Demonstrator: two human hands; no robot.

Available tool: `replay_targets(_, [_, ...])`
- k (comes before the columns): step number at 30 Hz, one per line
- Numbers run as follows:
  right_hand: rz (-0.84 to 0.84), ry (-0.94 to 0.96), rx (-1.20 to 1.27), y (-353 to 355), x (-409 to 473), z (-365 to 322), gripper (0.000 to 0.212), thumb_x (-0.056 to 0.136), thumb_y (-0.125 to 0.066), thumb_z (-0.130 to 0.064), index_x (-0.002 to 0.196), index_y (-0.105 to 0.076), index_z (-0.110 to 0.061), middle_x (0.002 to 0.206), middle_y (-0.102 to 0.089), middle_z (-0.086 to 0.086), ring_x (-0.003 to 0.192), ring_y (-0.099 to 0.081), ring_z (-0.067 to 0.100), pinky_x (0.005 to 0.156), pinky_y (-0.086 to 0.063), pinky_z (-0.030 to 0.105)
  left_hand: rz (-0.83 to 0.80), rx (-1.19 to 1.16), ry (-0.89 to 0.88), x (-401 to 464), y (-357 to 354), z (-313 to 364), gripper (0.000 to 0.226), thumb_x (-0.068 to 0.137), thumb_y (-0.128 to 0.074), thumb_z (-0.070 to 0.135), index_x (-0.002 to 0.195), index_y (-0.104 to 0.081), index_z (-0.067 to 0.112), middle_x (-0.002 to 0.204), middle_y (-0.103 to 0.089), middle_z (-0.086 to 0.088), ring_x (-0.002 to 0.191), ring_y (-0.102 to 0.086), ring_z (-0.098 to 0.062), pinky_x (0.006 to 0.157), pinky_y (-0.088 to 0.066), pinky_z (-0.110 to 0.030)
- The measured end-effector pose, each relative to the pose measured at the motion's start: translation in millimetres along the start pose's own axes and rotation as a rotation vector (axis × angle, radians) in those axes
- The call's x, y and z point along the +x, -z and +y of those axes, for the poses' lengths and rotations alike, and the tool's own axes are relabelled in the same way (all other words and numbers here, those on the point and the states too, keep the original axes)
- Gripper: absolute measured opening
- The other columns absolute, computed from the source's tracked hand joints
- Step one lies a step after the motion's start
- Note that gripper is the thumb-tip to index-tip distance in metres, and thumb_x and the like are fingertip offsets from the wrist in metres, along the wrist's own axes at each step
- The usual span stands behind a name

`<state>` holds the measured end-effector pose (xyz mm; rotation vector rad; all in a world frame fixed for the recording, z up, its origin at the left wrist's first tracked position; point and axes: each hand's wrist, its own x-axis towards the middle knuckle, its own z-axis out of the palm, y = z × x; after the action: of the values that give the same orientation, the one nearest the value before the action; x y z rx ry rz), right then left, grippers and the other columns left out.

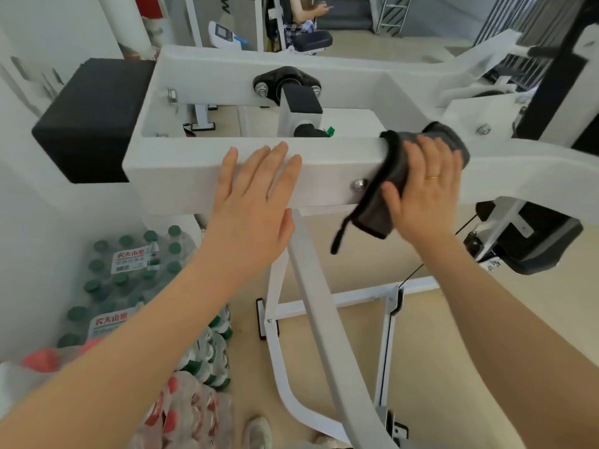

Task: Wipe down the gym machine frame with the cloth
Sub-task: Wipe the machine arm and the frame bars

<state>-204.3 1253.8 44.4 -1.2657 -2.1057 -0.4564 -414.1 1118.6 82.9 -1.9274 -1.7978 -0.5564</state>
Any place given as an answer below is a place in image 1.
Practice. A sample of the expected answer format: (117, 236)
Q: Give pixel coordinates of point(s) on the black ribbed rubber grip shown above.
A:
(309, 131)

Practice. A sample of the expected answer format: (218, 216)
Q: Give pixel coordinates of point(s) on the person's left hand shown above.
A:
(248, 229)

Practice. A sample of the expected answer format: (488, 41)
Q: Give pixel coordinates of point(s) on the white gym machine frame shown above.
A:
(178, 182)

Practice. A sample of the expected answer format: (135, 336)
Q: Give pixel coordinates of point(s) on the white vertical pipe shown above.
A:
(121, 23)

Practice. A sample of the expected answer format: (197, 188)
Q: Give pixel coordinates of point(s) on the person's right forearm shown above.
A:
(515, 350)

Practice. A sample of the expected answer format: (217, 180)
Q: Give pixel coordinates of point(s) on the black metal rack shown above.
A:
(515, 23)

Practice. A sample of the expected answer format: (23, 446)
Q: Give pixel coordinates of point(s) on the person's right hand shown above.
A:
(430, 205)

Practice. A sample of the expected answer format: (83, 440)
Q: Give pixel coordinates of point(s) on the stack of water bottle packs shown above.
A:
(121, 275)

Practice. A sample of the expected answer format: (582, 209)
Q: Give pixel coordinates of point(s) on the person's left forearm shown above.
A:
(107, 369)

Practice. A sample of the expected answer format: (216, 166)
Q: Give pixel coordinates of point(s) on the black padded seat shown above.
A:
(547, 243)

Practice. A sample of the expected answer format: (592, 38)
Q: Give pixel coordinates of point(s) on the green plastic tag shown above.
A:
(331, 131)

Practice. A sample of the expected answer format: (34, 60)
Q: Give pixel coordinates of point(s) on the dark staircase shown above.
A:
(346, 16)

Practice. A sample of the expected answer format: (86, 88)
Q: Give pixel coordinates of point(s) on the white standing scale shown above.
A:
(224, 34)

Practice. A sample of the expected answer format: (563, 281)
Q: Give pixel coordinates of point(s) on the metal step ladder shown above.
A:
(393, 13)

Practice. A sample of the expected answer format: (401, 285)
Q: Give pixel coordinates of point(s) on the white sneaker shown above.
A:
(257, 434)
(330, 443)

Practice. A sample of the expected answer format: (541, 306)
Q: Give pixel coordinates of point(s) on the dark grey cleaning cloth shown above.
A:
(379, 210)

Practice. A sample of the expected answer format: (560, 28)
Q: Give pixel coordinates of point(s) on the black bearing housing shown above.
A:
(285, 79)

